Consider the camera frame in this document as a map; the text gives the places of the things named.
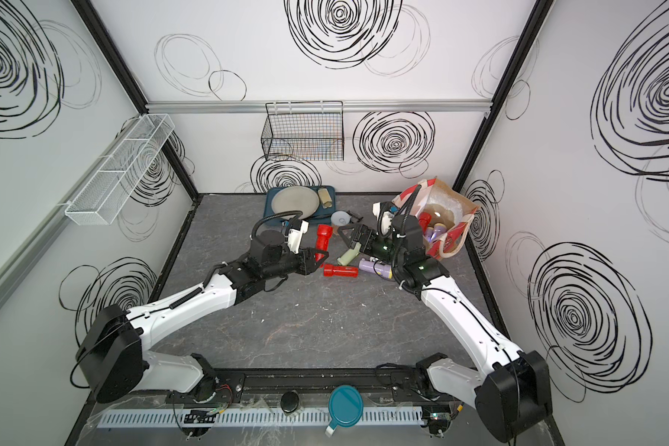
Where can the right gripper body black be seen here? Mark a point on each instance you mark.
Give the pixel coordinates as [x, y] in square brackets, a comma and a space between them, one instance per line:
[382, 248]

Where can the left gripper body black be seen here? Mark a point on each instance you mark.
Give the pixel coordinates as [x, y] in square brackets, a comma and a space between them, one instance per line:
[289, 264]

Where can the red flashlight top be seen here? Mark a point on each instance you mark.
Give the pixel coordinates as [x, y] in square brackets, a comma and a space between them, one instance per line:
[331, 270]

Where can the red flashlight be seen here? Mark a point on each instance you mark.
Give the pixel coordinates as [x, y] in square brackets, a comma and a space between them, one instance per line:
[331, 270]
[324, 235]
[424, 220]

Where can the brown jute tote bag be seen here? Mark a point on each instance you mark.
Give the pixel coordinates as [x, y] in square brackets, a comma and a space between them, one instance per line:
[450, 208]

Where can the purple flashlight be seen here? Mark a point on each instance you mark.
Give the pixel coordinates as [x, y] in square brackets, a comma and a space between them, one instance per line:
[376, 267]
[435, 231]

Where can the red flashlight bottom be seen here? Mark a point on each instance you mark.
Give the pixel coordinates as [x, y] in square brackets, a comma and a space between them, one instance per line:
[424, 220]

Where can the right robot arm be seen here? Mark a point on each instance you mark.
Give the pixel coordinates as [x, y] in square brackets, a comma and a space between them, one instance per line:
[509, 388]

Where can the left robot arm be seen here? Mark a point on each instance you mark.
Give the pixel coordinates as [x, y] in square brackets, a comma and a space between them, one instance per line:
[116, 356]

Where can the small orange can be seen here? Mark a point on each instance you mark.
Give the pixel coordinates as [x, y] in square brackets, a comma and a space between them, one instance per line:
[340, 218]

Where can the light green flashlight upper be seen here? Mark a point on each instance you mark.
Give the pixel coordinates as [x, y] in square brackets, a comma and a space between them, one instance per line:
[350, 255]

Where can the dark teal tray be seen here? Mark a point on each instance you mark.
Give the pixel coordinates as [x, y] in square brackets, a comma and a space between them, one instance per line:
[321, 216]

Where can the grey round plate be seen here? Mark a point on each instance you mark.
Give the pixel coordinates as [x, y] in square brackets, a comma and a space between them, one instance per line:
[296, 198]

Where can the black round knob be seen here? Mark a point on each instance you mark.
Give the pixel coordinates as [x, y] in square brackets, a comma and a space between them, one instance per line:
[290, 402]

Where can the teal round lid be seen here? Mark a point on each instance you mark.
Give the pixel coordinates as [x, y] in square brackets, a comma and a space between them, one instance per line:
[345, 407]

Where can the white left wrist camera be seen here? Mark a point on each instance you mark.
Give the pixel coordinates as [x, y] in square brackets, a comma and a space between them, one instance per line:
[297, 228]

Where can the black wire wall basket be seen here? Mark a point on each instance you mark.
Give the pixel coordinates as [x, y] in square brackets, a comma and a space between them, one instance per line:
[309, 130]

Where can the white slotted cable duct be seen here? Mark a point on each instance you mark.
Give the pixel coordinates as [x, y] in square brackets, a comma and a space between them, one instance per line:
[258, 417]

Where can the white wire wall shelf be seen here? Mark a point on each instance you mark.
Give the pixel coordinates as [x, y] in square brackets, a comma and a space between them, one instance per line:
[134, 169]

